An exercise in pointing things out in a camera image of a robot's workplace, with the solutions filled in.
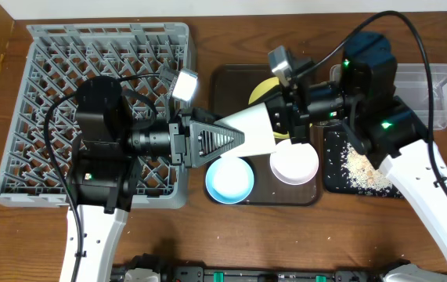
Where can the black rectangular tray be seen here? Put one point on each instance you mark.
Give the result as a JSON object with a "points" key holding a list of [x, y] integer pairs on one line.
{"points": [[336, 172]]}

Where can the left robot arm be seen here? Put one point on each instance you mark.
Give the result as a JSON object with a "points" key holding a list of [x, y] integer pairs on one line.
{"points": [[119, 126]]}

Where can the dark brown serving tray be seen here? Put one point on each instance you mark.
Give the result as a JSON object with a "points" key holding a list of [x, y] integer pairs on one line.
{"points": [[231, 88]]}

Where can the grey plastic dish rack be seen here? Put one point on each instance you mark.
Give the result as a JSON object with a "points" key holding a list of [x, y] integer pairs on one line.
{"points": [[60, 58]]}

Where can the white pink bowl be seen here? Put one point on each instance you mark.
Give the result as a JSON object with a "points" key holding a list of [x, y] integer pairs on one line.
{"points": [[294, 164]]}

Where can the clear plastic bin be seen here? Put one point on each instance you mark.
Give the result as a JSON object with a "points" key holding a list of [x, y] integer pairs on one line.
{"points": [[411, 87]]}

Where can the light blue bowl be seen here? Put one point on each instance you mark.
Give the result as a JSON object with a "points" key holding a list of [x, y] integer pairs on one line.
{"points": [[229, 180]]}

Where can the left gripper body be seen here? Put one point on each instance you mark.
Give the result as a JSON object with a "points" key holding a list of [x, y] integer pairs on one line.
{"points": [[180, 142]]}

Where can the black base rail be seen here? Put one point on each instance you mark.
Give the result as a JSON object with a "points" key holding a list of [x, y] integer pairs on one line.
{"points": [[155, 268]]}

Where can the yellow round plate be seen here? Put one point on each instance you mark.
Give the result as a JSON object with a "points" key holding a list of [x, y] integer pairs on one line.
{"points": [[257, 95]]}

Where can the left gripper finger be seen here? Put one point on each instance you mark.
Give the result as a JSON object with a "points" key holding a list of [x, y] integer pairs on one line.
{"points": [[206, 142], [256, 126]]}

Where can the rice food waste pile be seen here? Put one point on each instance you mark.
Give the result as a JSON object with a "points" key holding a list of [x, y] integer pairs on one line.
{"points": [[358, 168]]}

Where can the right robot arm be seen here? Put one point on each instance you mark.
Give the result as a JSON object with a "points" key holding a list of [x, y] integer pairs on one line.
{"points": [[378, 124]]}

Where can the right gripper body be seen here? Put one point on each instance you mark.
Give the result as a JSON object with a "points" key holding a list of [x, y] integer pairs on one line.
{"points": [[290, 117]]}

